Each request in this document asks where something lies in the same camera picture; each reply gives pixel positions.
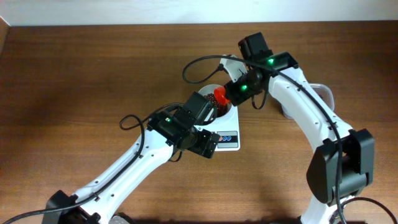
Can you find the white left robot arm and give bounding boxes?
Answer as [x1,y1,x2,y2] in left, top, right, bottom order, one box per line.
[42,106,219,223]

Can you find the clear plastic container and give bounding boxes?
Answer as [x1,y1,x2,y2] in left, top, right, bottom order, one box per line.
[279,82,335,121]

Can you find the red measuring scoop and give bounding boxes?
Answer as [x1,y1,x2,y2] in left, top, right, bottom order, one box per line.
[213,86,230,105]

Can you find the white digital kitchen scale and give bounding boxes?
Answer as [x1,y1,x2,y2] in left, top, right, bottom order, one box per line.
[195,103,240,152]

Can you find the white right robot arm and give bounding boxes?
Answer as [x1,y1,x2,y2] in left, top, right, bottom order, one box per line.
[220,32,375,223]

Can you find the red beans in bowl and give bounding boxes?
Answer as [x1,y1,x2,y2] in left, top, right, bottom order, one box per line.
[205,93,228,118]

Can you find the white bowl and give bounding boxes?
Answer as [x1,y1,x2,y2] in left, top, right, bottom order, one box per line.
[198,83,236,119]

